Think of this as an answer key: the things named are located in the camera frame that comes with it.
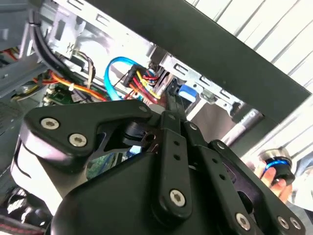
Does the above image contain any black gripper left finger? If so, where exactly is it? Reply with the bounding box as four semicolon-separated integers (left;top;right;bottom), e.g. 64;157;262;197
21;90;194;220

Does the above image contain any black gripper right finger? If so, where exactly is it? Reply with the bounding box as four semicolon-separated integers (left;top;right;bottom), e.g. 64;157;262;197
175;96;307;235

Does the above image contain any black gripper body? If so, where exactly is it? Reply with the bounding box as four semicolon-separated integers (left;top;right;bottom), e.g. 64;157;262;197
50;148;238;235

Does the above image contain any round black tool blue ring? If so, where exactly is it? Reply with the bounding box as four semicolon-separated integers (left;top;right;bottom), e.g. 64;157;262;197
258;147;296;187

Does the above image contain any hard disk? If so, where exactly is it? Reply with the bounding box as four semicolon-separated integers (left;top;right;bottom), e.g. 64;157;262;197
179;84;198;103

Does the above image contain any person's hand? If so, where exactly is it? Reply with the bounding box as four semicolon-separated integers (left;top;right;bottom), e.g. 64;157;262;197
260;168;294;204

